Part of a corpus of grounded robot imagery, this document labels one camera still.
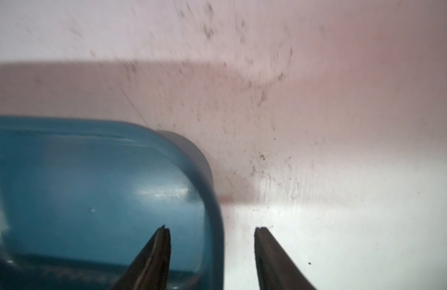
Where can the teal storage box tray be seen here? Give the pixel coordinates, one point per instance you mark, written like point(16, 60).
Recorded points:
point(79, 200)

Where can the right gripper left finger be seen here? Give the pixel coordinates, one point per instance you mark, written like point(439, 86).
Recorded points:
point(150, 269)

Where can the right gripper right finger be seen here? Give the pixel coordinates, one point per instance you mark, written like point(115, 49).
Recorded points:
point(275, 269)

